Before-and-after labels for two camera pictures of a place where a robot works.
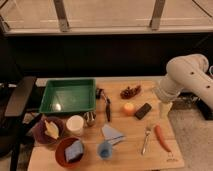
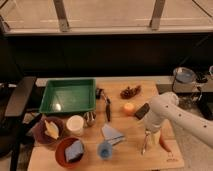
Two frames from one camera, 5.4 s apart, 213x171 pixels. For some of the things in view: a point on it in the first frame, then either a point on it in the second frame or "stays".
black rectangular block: [142, 112] stays
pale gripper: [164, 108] -> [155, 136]
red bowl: [74, 151] stays
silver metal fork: [147, 131] stays
